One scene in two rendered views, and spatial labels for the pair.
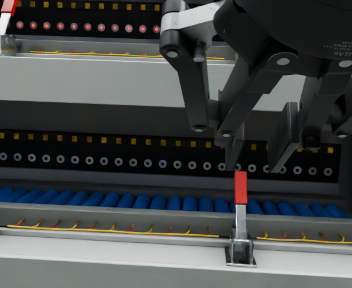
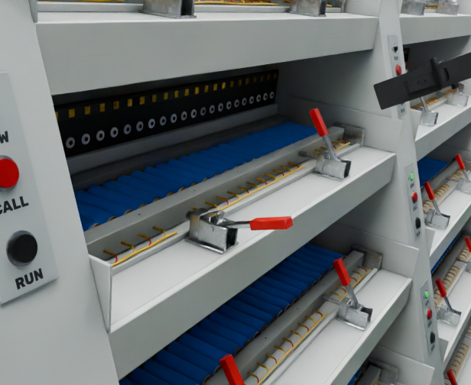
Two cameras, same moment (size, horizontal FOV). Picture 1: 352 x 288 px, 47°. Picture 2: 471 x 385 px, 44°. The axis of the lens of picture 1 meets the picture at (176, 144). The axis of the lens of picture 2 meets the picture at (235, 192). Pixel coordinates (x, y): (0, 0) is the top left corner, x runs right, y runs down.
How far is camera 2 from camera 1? 0.63 m
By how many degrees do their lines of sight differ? 61
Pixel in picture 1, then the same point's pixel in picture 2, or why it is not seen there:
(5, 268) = (261, 248)
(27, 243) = not seen: hidden behind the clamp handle
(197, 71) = not seen: outside the picture
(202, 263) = (332, 186)
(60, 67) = (242, 29)
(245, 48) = not seen: outside the picture
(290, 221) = (318, 140)
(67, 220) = (221, 194)
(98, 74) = (262, 34)
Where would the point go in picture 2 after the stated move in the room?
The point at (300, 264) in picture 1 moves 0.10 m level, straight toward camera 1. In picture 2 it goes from (353, 166) to (420, 166)
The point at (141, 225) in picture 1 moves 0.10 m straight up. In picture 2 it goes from (259, 176) to (244, 90)
